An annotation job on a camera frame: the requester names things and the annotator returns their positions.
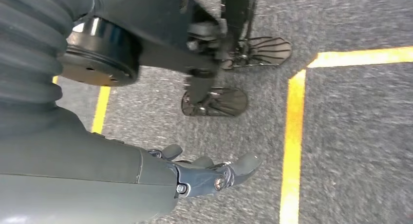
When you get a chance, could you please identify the black robot right foot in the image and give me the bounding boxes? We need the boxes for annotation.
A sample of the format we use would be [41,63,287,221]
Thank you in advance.
[180,86,249,118]

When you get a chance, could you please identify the black robot right leg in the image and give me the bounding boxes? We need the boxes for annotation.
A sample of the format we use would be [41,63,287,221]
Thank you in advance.
[59,0,223,104]

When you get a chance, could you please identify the black robot foot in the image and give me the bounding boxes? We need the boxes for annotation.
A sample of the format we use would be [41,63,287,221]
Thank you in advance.
[223,36,293,71]
[180,86,249,118]

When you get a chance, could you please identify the black robot left foot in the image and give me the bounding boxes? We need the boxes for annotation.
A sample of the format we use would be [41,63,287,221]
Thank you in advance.
[223,36,293,71]

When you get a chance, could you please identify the black robot left leg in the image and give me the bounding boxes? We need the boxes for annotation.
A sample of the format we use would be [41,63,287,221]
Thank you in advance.
[219,0,261,60]

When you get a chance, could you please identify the black robot leg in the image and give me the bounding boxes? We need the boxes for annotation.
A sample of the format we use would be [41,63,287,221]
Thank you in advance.
[59,0,223,104]
[219,0,261,60]

